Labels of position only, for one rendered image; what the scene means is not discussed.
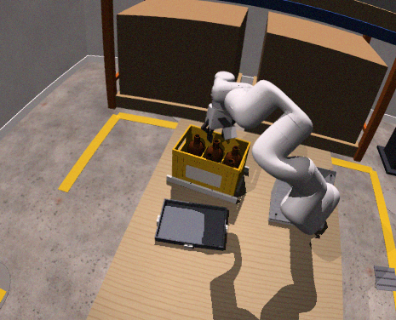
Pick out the brown glass bottle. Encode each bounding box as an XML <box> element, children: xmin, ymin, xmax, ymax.
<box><xmin>206</xmin><ymin>140</ymin><xmax>223</xmax><ymax>163</ymax></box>
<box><xmin>226</xmin><ymin>158</ymin><xmax>235</xmax><ymax>168</ymax></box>
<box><xmin>224</xmin><ymin>146</ymin><xmax>242</xmax><ymax>169</ymax></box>

